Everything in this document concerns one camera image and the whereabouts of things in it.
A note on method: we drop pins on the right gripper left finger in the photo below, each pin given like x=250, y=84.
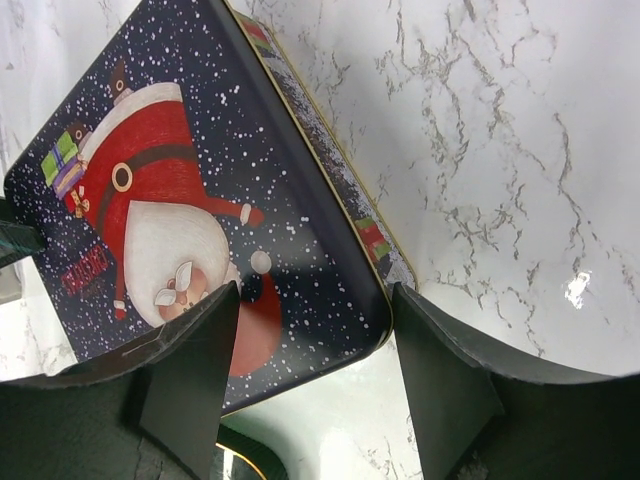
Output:
x=165, y=388

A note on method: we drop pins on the gold tin lid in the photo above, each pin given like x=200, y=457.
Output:
x=173, y=167

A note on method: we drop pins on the square cookie tin box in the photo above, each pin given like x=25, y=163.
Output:
x=381, y=248

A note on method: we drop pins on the black rectangular tray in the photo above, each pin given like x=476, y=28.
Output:
x=238, y=456

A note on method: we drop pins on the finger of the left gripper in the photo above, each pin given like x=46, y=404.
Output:
x=17, y=240

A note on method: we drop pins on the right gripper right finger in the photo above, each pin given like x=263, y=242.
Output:
x=482, y=409

